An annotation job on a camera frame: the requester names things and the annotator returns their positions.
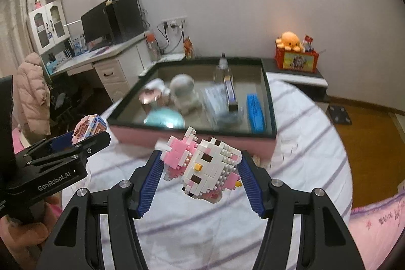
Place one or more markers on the black computer tower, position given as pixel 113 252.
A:
pixel 125 17

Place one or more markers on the orange cap bottle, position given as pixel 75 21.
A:
pixel 152 47

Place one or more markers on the pink block house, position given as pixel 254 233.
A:
pixel 90 127

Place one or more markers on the black floor scale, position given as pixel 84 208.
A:
pixel 340 114

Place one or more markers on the blue plastic tube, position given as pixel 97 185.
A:
pixel 255 113

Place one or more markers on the white glass-door cabinet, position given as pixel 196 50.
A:
pixel 47 26

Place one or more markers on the blue and gold box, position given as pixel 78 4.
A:
pixel 231 96

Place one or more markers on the pink storage box dark rim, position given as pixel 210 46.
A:
pixel 262 146

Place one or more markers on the black monitor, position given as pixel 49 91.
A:
pixel 96 21

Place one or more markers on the pink lid canister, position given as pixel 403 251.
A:
pixel 152 97

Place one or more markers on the white cloth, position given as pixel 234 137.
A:
pixel 156 85

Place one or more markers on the red packet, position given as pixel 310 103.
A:
pixel 308 42

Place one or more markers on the clear plastic packet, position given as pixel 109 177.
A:
pixel 215 102

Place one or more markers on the white drawer unit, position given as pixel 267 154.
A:
pixel 110 74

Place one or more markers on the pink blanket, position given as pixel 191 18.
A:
pixel 379 225

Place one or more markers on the person's left hand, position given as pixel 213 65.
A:
pixel 22 236

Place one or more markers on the white astronaut figure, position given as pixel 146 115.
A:
pixel 185 89

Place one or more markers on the orange printed box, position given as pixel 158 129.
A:
pixel 296 61

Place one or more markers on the white wall outlet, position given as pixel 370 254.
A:
pixel 177 21

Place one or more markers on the white pink block cat figure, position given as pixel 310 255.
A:
pixel 205 168

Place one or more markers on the pink padded jacket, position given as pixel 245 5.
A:
pixel 31 93

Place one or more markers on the white desk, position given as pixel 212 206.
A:
pixel 107 51

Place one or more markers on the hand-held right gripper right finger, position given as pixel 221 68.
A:
pixel 251 191

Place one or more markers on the orange snack packet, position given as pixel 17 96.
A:
pixel 189 48

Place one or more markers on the teal brush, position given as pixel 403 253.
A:
pixel 164 119

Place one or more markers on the orange octopus plush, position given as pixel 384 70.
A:
pixel 289 40

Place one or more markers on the small pink doll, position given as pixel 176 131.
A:
pixel 38 2

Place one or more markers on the blue white booklets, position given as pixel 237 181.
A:
pixel 79 45

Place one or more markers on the clear glass jar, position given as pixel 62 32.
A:
pixel 223 70

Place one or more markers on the beige curtain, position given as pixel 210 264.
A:
pixel 15 20

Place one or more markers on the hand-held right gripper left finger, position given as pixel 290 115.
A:
pixel 148 191

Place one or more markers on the white black nightstand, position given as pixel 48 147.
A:
pixel 297 80

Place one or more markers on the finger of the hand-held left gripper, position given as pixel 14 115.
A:
pixel 95 143
pixel 63 142

